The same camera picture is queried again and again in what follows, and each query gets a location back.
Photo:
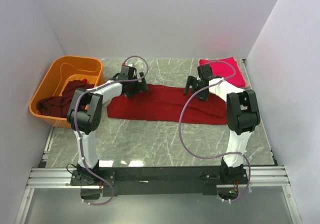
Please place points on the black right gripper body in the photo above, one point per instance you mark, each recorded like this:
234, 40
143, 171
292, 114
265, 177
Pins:
203, 96

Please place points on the dark red t-shirt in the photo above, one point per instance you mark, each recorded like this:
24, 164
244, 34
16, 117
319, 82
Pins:
164, 103

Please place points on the aluminium extrusion rail frame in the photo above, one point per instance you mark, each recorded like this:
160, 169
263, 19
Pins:
56, 178

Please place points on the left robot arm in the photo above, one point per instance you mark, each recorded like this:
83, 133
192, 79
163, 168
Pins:
85, 111

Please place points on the orange plastic bin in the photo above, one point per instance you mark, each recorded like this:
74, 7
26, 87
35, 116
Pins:
62, 71

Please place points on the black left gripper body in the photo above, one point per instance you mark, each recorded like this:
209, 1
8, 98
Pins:
134, 88

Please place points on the maroon t-shirt in bin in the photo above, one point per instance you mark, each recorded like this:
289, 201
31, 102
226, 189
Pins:
58, 106

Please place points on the folded hot pink t-shirt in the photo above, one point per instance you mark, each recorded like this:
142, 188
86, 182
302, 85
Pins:
225, 69

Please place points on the black base crossbar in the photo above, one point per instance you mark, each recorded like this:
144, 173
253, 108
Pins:
156, 180

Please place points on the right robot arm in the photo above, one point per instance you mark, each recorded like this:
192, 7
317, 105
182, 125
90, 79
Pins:
242, 115

